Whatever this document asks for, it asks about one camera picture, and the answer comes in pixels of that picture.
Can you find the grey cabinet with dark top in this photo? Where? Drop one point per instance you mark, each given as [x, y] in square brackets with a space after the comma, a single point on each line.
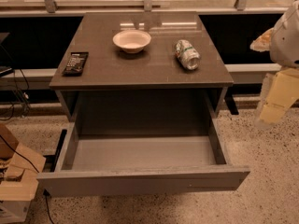
[147, 93]

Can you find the open grey top drawer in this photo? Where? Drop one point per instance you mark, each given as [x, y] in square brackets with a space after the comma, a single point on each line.
[137, 165]

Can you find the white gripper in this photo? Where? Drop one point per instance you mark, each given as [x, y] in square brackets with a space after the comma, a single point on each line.
[286, 42]

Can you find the cardboard boxes stack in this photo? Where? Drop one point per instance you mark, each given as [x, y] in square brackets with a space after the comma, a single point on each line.
[19, 167]

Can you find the dark equipment with cables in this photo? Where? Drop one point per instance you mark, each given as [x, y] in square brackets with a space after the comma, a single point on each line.
[21, 97]

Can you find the crushed green white can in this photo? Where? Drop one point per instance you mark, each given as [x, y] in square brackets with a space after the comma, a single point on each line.
[187, 55]

